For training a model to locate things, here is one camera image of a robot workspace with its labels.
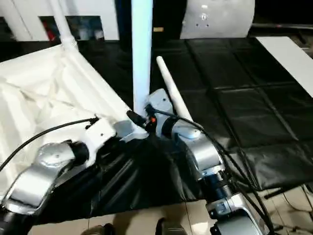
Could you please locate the white plastic table leg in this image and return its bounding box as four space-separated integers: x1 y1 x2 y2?
131 0 154 118
156 55 194 122
50 0 80 56

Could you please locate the white plastic table top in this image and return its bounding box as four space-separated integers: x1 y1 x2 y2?
0 44 150 204

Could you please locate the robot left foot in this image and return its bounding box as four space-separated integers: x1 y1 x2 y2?
83 222 116 235

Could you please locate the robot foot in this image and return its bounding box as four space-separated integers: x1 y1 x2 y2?
156 216 189 235
83 222 116 235

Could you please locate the black work mat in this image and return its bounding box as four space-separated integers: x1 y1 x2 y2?
0 36 313 227

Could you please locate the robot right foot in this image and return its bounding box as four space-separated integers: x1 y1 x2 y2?
156 216 189 235

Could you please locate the grey printed cushion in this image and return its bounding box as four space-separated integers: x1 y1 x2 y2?
180 0 256 40

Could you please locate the black stand leg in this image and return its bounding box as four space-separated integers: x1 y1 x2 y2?
264 187 285 200

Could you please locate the white sideboard with glass doors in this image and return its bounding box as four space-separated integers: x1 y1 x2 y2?
0 0 120 43

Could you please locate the white flat board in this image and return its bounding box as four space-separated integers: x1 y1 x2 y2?
255 36 313 97

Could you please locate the black bar with red mark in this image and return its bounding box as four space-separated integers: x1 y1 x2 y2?
251 22 313 32

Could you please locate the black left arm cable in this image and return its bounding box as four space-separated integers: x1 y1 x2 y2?
0 117 100 172

